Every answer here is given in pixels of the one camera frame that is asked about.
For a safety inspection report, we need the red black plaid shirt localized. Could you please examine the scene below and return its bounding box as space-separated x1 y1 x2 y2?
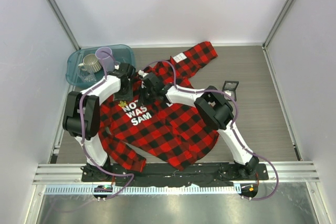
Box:
98 40 220 171

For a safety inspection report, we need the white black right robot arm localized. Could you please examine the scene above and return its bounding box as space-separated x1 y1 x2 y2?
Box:
138 70 259 179

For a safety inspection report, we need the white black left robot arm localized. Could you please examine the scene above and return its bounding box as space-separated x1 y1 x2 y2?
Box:
62 63 135 182

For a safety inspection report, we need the teal plastic bin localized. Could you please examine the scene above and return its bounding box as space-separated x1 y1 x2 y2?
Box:
66 44 136 89

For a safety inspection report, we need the clear plastic cup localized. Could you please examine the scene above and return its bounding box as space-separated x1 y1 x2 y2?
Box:
77 66 96 82

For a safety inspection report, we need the lilac plastic cup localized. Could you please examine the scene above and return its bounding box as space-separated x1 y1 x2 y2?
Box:
95 47 116 71

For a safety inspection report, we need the grey ribbed ceramic mug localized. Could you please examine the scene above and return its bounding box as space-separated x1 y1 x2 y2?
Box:
78 54 102 73

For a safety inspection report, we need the small black jewellery box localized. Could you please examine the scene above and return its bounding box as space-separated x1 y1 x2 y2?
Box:
222 80 239 101

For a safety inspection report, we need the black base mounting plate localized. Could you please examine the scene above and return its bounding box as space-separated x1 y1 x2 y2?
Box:
80 162 269 187

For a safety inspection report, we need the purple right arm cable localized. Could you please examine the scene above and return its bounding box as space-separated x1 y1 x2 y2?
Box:
145 60 279 201

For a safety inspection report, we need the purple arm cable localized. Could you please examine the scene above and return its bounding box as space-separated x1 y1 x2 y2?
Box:
78 48 136 201
145 60 279 201

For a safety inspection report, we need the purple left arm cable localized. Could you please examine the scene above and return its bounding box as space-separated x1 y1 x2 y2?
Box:
78 48 136 201

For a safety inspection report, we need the white slotted cable duct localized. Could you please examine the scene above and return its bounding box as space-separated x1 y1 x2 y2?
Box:
44 184 241 196

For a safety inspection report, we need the aluminium front frame rail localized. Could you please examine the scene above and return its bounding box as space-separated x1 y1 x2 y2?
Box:
34 161 319 184

